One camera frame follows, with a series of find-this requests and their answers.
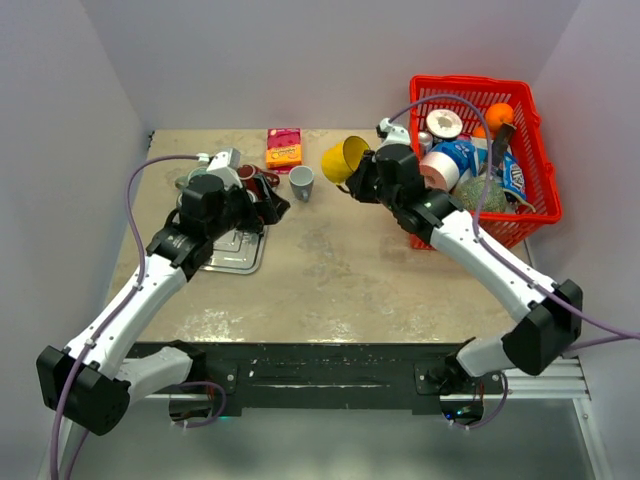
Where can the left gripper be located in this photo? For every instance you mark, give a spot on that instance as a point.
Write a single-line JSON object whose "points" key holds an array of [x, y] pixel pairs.
{"points": [[257, 213]]}

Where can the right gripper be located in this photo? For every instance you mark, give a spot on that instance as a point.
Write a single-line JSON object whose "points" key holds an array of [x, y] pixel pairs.
{"points": [[357, 182]]}

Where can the yellow mug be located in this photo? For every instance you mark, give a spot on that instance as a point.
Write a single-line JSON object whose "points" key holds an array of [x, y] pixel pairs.
{"points": [[340, 161]]}

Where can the small light grey mug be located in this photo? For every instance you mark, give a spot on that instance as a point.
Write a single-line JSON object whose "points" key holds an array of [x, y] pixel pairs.
{"points": [[301, 180]]}

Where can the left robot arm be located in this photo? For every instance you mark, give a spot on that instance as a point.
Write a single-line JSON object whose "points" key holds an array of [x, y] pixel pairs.
{"points": [[86, 381]]}

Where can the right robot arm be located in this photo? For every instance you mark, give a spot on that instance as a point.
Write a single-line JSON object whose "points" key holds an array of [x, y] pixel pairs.
{"points": [[546, 312]]}

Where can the dark red mug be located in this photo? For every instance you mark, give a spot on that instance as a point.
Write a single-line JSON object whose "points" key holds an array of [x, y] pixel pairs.
{"points": [[248, 173]]}

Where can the teal round mug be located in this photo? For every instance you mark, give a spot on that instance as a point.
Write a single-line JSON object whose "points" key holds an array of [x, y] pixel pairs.
{"points": [[183, 181]]}

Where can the blue-grey square mug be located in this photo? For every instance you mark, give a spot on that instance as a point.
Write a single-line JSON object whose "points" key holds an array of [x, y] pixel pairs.
{"points": [[179, 215]]}

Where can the pink orange candy box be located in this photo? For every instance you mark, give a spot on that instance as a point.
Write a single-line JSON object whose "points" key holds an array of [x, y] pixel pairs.
{"points": [[283, 148]]}

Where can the metal tray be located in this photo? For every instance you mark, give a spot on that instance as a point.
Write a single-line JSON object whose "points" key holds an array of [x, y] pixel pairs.
{"points": [[237, 252]]}

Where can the silver can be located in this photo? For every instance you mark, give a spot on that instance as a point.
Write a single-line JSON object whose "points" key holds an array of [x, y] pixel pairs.
{"points": [[426, 142]]}

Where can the white tape roll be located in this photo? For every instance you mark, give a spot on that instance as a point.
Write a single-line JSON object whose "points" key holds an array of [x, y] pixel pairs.
{"points": [[444, 124]]}

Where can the green netted melon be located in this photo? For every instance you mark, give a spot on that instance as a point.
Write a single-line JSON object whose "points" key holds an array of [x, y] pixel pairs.
{"points": [[470, 192]]}

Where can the blue white package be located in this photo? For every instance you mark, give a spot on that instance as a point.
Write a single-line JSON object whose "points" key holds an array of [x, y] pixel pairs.
{"points": [[466, 155]]}

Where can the orange fruit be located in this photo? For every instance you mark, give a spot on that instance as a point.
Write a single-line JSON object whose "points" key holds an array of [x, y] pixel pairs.
{"points": [[479, 132], [498, 114]]}

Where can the red plastic basket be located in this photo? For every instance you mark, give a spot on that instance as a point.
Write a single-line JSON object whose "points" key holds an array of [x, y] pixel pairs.
{"points": [[527, 146]]}

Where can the blue snack bag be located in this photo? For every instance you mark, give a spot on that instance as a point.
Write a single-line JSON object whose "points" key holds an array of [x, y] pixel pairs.
{"points": [[513, 180]]}

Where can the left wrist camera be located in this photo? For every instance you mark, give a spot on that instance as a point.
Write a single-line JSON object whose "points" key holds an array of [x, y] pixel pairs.
{"points": [[223, 164]]}

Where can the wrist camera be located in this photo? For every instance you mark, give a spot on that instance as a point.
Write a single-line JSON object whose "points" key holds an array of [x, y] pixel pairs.
{"points": [[390, 133], [223, 164]]}

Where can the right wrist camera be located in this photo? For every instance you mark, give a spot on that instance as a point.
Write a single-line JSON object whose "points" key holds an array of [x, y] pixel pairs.
{"points": [[390, 133]]}

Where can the brown handled tool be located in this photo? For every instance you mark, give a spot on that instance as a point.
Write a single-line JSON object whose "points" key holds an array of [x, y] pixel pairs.
{"points": [[499, 147]]}

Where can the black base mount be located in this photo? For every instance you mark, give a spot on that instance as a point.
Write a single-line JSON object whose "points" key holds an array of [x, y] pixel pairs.
{"points": [[322, 376]]}

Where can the aluminium frame rail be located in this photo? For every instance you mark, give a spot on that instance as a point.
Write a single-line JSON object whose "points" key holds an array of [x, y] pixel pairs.
{"points": [[563, 379]]}

